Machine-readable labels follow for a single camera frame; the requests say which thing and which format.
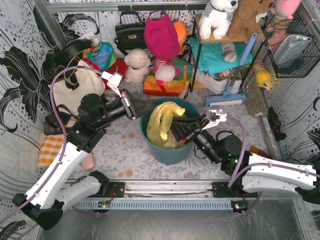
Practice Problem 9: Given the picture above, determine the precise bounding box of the brown patterned handbag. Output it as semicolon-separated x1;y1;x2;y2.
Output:
43;104;78;136

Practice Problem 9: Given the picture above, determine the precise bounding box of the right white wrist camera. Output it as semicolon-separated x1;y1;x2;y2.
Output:
203;105;227;130

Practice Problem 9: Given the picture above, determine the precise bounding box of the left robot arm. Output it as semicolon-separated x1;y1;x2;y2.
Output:
12;89;155;230

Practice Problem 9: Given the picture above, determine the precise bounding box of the silver foil pouch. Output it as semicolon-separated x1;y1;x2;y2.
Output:
273;34;313;65

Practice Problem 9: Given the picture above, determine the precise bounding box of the pink glasses case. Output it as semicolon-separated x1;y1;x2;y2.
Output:
80;152;95;171

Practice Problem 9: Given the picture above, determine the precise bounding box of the grey chenille duster mop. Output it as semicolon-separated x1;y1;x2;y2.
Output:
243;76;268;117

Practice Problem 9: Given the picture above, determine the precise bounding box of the brown plush bear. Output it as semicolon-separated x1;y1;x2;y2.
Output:
227;0;275;38

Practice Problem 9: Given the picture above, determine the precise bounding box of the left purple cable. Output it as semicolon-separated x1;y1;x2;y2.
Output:
0;66;106;238

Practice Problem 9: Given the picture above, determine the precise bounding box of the pink plush pig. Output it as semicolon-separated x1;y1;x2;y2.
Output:
153;58;180;85

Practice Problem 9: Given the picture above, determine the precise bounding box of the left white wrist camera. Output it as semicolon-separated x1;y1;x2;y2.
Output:
101;71;123;98

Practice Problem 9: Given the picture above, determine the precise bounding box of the purple orange sock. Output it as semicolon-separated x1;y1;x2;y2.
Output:
249;145;271;159

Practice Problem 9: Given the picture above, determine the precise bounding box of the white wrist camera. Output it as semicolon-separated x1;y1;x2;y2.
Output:
203;105;227;130
101;71;123;98

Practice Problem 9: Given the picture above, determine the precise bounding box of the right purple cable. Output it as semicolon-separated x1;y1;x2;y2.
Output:
224;116;320;213

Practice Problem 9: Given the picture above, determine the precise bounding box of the cream plush sheep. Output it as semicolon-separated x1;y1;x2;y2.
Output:
124;48;151;84

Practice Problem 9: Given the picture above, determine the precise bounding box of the black leather handbag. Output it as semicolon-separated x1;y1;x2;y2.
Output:
114;11;148;56

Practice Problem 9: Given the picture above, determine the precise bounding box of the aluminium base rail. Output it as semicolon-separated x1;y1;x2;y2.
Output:
37;178;305;201

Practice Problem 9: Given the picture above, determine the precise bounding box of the yellow plush duck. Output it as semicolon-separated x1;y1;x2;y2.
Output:
253;61;272;91

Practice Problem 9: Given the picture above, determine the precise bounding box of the yellow plastic trash bag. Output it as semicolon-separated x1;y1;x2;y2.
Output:
146;101;186;150

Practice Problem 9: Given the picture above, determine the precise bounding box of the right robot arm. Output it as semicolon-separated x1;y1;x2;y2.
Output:
170;111;320;205

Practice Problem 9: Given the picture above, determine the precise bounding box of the colourful printed bag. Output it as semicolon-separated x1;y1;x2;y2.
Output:
82;41;117;71

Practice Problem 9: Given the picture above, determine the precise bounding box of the orange plush toy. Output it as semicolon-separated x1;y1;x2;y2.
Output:
173;21;187;55

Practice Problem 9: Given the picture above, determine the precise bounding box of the white sneaker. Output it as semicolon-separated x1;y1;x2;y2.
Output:
195;71;242;95

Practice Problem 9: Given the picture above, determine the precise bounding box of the white plush dog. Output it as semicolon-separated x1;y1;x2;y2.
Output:
199;0;239;40

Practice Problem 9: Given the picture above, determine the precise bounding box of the magenta fuzzy bag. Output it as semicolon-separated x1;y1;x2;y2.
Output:
144;13;180;61

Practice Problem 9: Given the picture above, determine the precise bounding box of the rainbow striped bag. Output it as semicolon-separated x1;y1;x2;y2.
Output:
142;57;194;97

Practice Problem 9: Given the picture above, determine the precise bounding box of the black wire basket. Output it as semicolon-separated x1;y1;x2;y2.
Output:
261;12;320;79

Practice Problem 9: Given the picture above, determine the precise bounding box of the teal folded cloth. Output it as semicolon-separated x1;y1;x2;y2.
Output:
197;42;246;75

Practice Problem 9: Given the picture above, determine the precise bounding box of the purple cable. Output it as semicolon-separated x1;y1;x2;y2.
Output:
224;116;320;213
0;66;106;238

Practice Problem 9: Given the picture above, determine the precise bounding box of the teal plastic trash bin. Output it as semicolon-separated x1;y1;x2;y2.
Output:
139;96;200;166

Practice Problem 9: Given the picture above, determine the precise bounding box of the cream canvas tote bag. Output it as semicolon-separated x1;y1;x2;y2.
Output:
47;59;106;116

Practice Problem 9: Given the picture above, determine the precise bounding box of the red cloth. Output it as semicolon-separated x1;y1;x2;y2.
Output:
87;58;128;82

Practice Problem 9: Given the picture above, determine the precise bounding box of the orange checkered cloth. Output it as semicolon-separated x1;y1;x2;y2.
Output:
37;134;64;168

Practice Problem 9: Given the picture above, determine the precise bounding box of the pink plush toy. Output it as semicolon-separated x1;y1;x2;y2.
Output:
270;0;301;25

